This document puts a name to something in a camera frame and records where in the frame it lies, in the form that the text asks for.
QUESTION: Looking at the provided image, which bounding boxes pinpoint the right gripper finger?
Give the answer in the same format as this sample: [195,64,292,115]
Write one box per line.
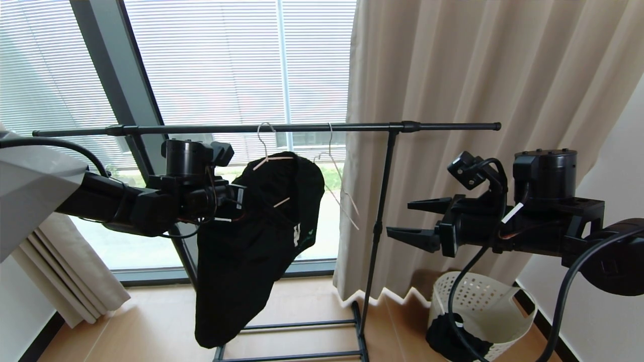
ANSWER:
[386,226,443,254]
[407,197,454,215]

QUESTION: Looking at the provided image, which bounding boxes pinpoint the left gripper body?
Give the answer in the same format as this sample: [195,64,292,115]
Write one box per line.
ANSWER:
[181,181,248,223]

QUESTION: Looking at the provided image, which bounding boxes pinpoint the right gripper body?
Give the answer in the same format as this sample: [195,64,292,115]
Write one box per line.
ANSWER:
[438,193,520,259]

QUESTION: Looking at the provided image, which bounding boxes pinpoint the white laundry basket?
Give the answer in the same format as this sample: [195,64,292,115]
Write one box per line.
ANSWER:
[428,271,538,360]

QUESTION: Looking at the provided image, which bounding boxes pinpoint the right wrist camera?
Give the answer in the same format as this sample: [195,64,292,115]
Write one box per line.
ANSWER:
[447,151,508,192]

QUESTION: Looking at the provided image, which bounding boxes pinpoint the black knitted shorts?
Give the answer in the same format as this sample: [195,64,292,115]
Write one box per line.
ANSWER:
[195,151,326,349]

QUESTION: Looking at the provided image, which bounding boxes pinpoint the black garment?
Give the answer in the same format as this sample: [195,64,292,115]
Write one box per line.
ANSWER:
[426,313,495,362]

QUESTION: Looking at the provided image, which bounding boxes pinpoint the black clothes rack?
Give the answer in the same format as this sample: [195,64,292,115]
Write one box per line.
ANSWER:
[32,121,502,362]

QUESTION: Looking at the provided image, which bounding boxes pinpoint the pink clothes hanger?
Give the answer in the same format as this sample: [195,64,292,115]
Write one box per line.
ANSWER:
[252,122,297,209]
[314,123,361,231]

